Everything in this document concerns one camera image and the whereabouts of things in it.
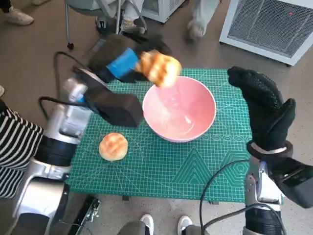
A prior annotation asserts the grey office chair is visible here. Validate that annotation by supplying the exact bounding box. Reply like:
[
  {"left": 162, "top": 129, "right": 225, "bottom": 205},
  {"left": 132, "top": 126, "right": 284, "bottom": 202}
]
[{"left": 65, "top": 0, "right": 147, "bottom": 49}]

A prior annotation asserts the person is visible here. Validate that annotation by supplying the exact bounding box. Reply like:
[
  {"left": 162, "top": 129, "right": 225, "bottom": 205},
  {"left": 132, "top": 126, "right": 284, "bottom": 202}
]
[
  {"left": 0, "top": 99, "right": 45, "bottom": 199},
  {"left": 187, "top": 0, "right": 220, "bottom": 41},
  {"left": 0, "top": 0, "right": 52, "bottom": 26},
  {"left": 117, "top": 214, "right": 205, "bottom": 235},
  {"left": 95, "top": 0, "right": 146, "bottom": 34}
]

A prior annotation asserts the round toy bread bun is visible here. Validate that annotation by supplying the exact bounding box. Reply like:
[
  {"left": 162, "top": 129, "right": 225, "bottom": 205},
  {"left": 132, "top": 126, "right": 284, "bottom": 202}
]
[{"left": 98, "top": 132, "right": 129, "bottom": 162}]

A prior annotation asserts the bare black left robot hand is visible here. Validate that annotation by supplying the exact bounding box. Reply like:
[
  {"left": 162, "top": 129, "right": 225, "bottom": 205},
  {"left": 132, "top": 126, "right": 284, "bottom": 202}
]
[{"left": 89, "top": 34, "right": 174, "bottom": 84}]

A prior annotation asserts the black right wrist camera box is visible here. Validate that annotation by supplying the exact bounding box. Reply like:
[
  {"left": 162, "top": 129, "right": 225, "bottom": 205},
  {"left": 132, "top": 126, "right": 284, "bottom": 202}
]
[{"left": 266, "top": 156, "right": 313, "bottom": 209}]

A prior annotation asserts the green cutting mat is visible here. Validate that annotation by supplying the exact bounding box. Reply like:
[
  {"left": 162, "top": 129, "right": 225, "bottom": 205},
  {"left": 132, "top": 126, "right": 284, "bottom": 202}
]
[{"left": 68, "top": 68, "right": 252, "bottom": 203}]

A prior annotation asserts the pink bowl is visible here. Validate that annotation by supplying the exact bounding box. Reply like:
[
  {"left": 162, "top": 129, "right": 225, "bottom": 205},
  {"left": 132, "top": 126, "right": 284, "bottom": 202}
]
[{"left": 142, "top": 76, "right": 217, "bottom": 143}]

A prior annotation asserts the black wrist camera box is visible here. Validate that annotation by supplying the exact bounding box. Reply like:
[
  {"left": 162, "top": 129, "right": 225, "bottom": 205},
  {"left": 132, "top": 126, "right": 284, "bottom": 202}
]
[
  {"left": 84, "top": 83, "right": 144, "bottom": 127},
  {"left": 266, "top": 156, "right": 313, "bottom": 209}
]

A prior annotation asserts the large white mesh-front cabinet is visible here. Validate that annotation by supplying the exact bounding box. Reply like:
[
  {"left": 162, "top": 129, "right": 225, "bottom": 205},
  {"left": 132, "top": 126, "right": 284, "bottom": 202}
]
[{"left": 219, "top": 0, "right": 313, "bottom": 67}]

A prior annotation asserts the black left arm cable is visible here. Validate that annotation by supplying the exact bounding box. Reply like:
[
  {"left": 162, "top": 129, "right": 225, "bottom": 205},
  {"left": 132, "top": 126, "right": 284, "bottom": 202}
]
[
  {"left": 54, "top": 51, "right": 90, "bottom": 98},
  {"left": 39, "top": 96, "right": 86, "bottom": 116}
]

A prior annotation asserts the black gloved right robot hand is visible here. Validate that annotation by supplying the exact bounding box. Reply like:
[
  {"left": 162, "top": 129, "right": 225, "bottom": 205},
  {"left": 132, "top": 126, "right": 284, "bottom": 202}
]
[{"left": 227, "top": 66, "right": 296, "bottom": 152}]

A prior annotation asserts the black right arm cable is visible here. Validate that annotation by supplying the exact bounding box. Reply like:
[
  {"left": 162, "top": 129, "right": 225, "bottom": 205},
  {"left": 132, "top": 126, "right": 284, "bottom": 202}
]
[{"left": 200, "top": 159, "right": 250, "bottom": 232}]

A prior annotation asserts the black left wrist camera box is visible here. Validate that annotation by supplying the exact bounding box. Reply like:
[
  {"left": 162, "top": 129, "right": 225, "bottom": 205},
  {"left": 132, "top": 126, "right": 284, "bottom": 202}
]
[{"left": 84, "top": 83, "right": 144, "bottom": 127}]

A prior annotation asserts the black metal clamp stand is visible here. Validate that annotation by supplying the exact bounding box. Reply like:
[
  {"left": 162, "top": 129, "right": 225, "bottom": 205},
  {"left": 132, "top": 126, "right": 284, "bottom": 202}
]
[{"left": 67, "top": 195, "right": 101, "bottom": 235}]

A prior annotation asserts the small white cabinet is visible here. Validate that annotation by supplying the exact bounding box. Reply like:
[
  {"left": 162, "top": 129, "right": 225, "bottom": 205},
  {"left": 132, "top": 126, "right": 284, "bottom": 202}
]
[{"left": 141, "top": 0, "right": 185, "bottom": 24}]

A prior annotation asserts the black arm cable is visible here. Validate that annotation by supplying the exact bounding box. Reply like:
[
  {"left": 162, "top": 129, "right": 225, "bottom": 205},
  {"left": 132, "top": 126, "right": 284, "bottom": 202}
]
[
  {"left": 200, "top": 159, "right": 250, "bottom": 232},
  {"left": 39, "top": 96, "right": 86, "bottom": 116},
  {"left": 54, "top": 51, "right": 90, "bottom": 98}
]

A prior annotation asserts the long braided toy bread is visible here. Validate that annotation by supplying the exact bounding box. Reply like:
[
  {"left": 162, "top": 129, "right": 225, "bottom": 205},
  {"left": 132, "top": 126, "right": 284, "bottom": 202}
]
[{"left": 135, "top": 49, "right": 183, "bottom": 88}]

